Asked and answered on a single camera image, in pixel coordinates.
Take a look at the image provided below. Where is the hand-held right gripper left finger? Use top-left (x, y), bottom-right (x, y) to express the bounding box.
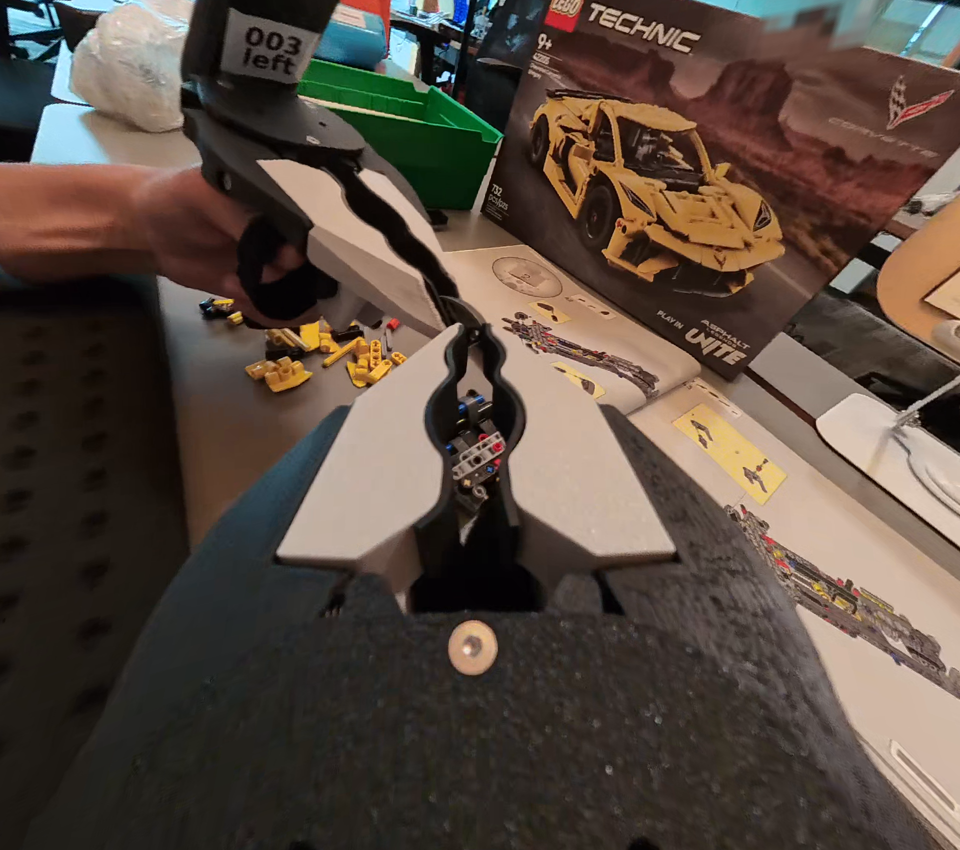
top-left (276, 324), bottom-right (464, 613)

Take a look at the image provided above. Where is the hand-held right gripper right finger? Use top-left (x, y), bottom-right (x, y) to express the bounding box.
top-left (467, 324), bottom-right (680, 613)

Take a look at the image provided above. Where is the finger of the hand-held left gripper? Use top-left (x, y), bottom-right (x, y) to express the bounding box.
top-left (337, 166), bottom-right (464, 326)
top-left (257, 159), bottom-right (447, 339)

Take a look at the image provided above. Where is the lego chassis assembly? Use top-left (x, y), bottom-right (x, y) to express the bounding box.
top-left (446, 389), bottom-right (509, 519)

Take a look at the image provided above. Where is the pile of yellow black lego pieces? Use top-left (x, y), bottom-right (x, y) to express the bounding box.
top-left (198, 295), bottom-right (411, 394)

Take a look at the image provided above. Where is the person's left forearm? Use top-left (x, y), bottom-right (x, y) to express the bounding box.
top-left (0, 162), bottom-right (162, 283)

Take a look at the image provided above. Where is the lego instruction booklet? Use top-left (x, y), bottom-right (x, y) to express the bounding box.
top-left (442, 243), bottom-right (960, 844)

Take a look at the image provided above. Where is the lego set box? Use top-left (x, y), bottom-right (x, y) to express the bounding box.
top-left (480, 0), bottom-right (960, 384)

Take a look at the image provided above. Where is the person's left hand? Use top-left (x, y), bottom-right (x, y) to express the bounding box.
top-left (131, 166), bottom-right (316, 331)

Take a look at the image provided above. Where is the green plastic bin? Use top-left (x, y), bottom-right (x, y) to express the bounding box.
top-left (296, 59), bottom-right (504, 211)

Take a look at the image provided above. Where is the blue wrapped package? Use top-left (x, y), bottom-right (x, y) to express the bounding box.
top-left (315, 3), bottom-right (389, 73)

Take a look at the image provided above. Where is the black mesh chair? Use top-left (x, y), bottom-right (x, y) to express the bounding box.
top-left (0, 0), bottom-right (81, 61)
top-left (478, 0), bottom-right (630, 71)

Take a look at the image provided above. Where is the white rounded board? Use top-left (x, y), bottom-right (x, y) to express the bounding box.
top-left (816, 391), bottom-right (960, 519)

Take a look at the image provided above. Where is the black perforated pad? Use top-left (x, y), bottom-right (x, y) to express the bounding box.
top-left (0, 280), bottom-right (190, 829)

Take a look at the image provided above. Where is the white stand bracket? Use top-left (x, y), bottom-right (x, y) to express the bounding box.
top-left (891, 374), bottom-right (960, 496)

